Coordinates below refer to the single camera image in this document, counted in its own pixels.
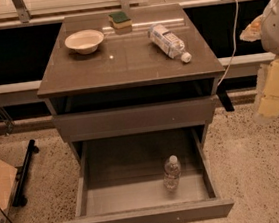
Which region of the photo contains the white bowl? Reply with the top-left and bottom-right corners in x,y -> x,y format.
64,29 -> 104,55

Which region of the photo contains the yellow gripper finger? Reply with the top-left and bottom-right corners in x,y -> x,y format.
253,57 -> 279,124
240,15 -> 263,42

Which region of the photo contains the grey drawer cabinet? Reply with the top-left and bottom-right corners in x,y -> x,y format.
38,4 -> 223,157

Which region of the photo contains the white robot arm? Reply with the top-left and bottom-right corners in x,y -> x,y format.
240,0 -> 279,123

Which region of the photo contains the lying labelled water bottle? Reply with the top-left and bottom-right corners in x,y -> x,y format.
148,23 -> 192,63

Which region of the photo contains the white cable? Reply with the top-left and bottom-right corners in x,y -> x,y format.
207,0 -> 248,86

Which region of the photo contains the closed grey top drawer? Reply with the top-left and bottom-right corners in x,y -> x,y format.
53,97 -> 215,142

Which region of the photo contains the small clear water bottle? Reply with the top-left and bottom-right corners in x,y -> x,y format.
163,155 -> 182,192

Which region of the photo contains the black bar stand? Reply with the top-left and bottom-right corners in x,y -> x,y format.
12,140 -> 39,207

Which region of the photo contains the open grey middle drawer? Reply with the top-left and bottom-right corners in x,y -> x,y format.
65,128 -> 234,223

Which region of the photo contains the green yellow sponge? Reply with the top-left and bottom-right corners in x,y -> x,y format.
108,11 -> 132,29

